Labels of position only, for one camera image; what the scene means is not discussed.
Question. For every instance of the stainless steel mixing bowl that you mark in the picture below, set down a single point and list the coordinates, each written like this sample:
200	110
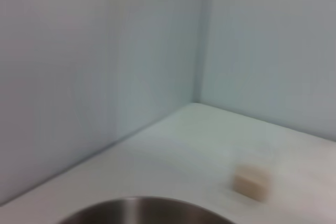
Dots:
143	212

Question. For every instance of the clear plastic measuring cup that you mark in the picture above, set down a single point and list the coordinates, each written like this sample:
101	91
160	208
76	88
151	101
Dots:
250	182

